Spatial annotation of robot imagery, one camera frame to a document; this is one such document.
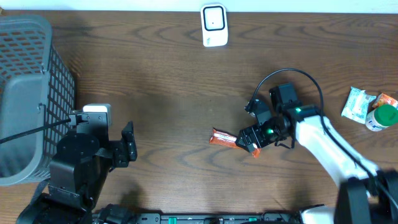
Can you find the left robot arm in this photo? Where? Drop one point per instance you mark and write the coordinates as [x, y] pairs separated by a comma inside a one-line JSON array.
[[84, 158]]

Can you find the orange tissue pack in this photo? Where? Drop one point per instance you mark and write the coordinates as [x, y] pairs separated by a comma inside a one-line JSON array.
[[384, 99]]

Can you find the green lid plastic jar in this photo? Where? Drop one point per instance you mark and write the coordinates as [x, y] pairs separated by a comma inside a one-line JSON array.
[[381, 118]]

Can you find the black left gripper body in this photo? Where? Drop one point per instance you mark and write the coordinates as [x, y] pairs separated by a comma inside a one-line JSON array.
[[113, 154]]

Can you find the white barcode scanner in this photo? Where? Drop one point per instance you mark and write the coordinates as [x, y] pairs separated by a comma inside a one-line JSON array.
[[214, 25]]

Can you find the red Top candy bar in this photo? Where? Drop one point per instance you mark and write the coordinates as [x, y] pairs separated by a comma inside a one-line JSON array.
[[226, 139]]

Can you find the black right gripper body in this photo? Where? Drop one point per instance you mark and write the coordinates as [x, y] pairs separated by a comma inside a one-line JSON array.
[[270, 130]]

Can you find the grey plastic mesh basket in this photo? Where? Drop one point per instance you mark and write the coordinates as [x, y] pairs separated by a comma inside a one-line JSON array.
[[37, 89]]

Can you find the teal wet wipes pack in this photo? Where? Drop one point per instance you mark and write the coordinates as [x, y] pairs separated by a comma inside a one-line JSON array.
[[357, 104]]

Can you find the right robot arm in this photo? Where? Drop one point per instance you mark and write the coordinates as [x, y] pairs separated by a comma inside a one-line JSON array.
[[366, 194]]

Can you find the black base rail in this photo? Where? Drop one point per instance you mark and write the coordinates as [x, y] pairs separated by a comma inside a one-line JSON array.
[[114, 214]]

